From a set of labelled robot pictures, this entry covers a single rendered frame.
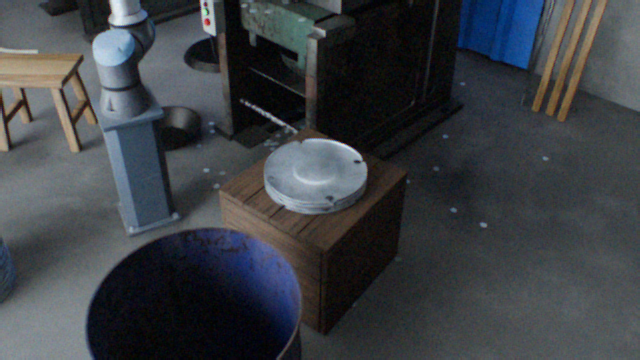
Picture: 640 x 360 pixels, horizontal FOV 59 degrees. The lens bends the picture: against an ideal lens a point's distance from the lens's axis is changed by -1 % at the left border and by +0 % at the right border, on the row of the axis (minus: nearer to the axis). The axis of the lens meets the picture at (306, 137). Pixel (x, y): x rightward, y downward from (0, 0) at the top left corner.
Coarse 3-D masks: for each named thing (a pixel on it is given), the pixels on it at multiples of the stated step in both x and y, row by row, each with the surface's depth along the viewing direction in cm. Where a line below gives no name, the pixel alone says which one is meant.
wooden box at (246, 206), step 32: (224, 192) 158; (256, 192) 159; (384, 192) 158; (224, 224) 167; (256, 224) 155; (288, 224) 148; (320, 224) 148; (352, 224) 148; (384, 224) 166; (288, 256) 153; (320, 256) 143; (352, 256) 155; (384, 256) 176; (320, 288) 151; (352, 288) 164; (320, 320) 158
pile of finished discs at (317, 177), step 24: (288, 144) 170; (312, 144) 171; (336, 144) 171; (264, 168) 161; (288, 168) 161; (312, 168) 160; (336, 168) 160; (360, 168) 161; (288, 192) 153; (312, 192) 153; (336, 192) 153; (360, 192) 156
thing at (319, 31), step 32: (416, 0) 206; (448, 0) 222; (320, 32) 178; (352, 32) 187; (384, 32) 201; (416, 32) 217; (448, 32) 233; (320, 64) 182; (352, 64) 194; (384, 64) 212; (416, 64) 229; (448, 64) 245; (320, 96) 189; (352, 96) 206; (384, 96) 221; (416, 96) 238; (448, 96) 258; (320, 128) 197; (352, 128) 214; (384, 128) 230; (416, 128) 241; (384, 160) 227
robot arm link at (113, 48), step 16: (112, 32) 166; (128, 32) 166; (96, 48) 161; (112, 48) 160; (128, 48) 162; (96, 64) 165; (112, 64) 162; (128, 64) 164; (112, 80) 165; (128, 80) 166
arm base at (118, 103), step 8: (104, 88) 168; (112, 88) 166; (120, 88) 166; (128, 88) 168; (136, 88) 170; (144, 88) 174; (104, 96) 169; (112, 96) 168; (120, 96) 168; (128, 96) 168; (136, 96) 170; (144, 96) 174; (104, 104) 170; (112, 104) 170; (120, 104) 168; (128, 104) 169; (136, 104) 170; (144, 104) 173; (104, 112) 171; (112, 112) 169; (120, 112) 169; (128, 112) 170; (136, 112) 171
